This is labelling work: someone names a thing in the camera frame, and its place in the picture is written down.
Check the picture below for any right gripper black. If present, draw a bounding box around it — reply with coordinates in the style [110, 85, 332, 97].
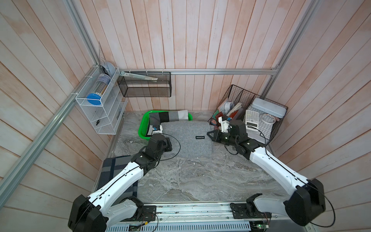
[206, 127, 236, 145]

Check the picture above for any green plastic basket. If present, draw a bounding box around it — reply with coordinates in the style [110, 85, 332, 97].
[138, 110, 193, 140]

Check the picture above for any grey black checkered scarf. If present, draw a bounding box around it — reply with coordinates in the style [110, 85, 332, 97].
[146, 110, 189, 137]

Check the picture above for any plain grey scarf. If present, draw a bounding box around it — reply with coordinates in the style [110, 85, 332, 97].
[162, 121, 213, 159]

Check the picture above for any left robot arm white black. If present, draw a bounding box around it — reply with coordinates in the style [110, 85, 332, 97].
[68, 134, 172, 232]

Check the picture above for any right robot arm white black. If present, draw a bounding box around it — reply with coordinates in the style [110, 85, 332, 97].
[207, 120, 330, 226]

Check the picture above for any navy grey plaid scarf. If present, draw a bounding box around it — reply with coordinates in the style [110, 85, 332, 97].
[96, 156, 138, 205]

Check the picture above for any grey ruler in basket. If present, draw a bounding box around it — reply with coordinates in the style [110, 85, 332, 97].
[120, 71, 158, 81]

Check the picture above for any red booklet in organizer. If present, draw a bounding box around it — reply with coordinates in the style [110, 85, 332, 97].
[212, 110, 237, 123]

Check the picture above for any white calculator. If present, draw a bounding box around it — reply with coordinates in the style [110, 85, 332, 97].
[244, 110, 259, 131]

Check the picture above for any white tape roll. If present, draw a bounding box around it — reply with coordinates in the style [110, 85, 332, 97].
[260, 114, 276, 125]

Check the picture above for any white rectangular plastic box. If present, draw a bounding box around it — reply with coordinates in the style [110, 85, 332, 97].
[251, 98, 287, 119]

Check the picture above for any clear tube blue cap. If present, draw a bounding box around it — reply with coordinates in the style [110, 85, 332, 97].
[87, 73, 111, 105]

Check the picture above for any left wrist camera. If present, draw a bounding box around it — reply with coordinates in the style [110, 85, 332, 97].
[151, 125, 163, 135]

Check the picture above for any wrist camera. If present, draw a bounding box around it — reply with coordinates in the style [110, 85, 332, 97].
[151, 125, 163, 135]
[220, 120, 230, 133]

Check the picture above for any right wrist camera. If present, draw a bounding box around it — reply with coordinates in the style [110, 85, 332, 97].
[220, 120, 230, 133]

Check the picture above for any black wire desk organizer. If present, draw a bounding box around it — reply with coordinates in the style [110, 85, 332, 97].
[209, 85, 288, 146]

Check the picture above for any horizontal aluminium wall bar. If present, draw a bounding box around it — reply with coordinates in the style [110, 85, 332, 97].
[119, 68, 278, 75]

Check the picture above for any black mesh wall basket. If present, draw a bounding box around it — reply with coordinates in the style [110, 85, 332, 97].
[117, 72, 172, 98]

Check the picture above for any white wire wall shelf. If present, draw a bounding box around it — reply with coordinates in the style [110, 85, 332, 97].
[75, 67, 128, 135]

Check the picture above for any aluminium mounting rail base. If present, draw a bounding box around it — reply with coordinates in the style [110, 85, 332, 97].
[73, 201, 317, 232]

